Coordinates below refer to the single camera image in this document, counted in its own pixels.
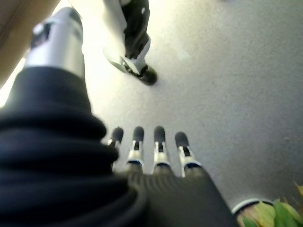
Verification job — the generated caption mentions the potted plant green leaves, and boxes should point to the potted plant green leaves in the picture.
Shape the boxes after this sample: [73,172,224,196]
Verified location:
[231,181,303,227]

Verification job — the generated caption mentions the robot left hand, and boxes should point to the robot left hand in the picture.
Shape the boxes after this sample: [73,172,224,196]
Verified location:
[0,7,240,227]

